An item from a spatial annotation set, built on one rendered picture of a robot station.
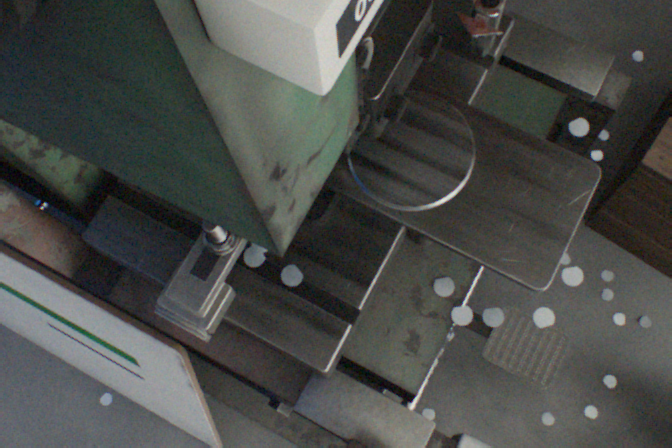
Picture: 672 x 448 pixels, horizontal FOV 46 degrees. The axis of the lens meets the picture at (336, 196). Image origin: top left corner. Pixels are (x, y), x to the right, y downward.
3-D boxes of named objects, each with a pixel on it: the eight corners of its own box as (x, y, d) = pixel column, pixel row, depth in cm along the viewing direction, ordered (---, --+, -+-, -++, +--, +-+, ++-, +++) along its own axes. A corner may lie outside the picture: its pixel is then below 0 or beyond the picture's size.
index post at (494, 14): (496, 38, 89) (510, -9, 80) (484, 59, 88) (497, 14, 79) (473, 28, 89) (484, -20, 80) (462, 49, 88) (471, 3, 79)
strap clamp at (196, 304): (289, 202, 84) (278, 169, 74) (208, 342, 80) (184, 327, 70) (241, 177, 85) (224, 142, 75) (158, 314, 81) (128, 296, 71)
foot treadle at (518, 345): (565, 341, 136) (572, 337, 131) (541, 393, 134) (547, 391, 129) (271, 190, 147) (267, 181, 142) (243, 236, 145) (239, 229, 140)
